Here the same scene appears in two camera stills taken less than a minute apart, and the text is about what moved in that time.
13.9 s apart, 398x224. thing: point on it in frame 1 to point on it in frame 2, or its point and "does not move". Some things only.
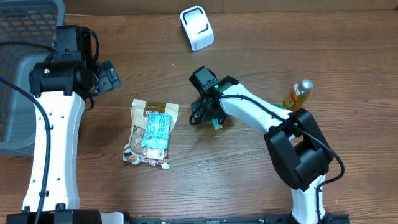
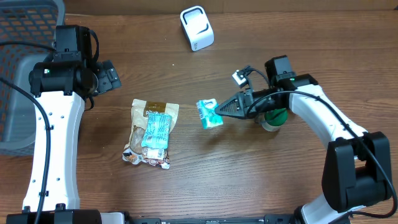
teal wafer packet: (157, 130) does not move
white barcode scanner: (197, 28) does not move
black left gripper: (107, 76) does not move
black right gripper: (208, 116) to (240, 99)
